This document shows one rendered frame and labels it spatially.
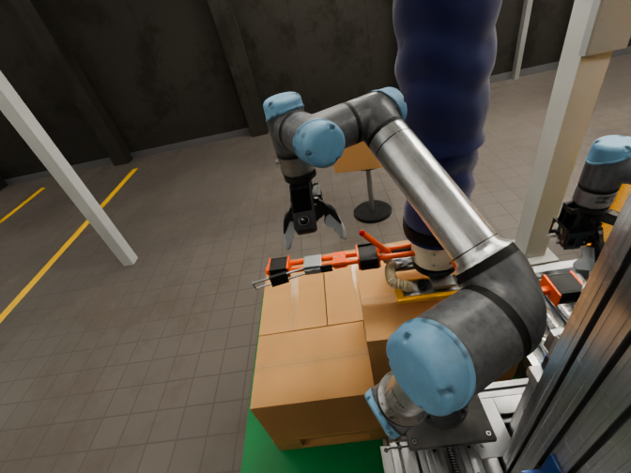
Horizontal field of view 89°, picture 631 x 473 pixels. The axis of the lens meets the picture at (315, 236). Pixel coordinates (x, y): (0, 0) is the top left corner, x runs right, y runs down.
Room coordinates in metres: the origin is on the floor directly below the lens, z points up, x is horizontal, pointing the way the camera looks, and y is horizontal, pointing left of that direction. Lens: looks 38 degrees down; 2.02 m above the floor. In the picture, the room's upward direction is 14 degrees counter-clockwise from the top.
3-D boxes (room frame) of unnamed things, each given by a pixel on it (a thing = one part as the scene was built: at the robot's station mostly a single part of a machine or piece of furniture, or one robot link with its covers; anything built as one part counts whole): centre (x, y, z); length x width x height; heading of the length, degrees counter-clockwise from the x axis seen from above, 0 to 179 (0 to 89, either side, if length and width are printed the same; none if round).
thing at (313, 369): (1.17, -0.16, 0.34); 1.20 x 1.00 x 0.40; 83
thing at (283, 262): (0.95, 0.17, 1.18); 0.08 x 0.07 x 0.05; 81
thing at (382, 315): (0.84, -0.42, 0.74); 0.60 x 0.40 x 0.40; 82
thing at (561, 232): (0.55, -0.65, 1.43); 0.09 x 0.08 x 0.12; 81
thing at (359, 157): (2.78, -0.66, 0.82); 0.60 x 0.40 x 0.40; 75
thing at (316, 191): (0.64, 0.00, 1.66); 0.09 x 0.08 x 0.12; 173
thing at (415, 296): (0.76, -0.41, 1.08); 0.34 x 0.10 x 0.05; 81
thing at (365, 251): (0.89, -0.18, 1.18); 0.10 x 0.08 x 0.06; 171
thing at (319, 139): (0.54, -0.05, 1.82); 0.11 x 0.11 x 0.08; 19
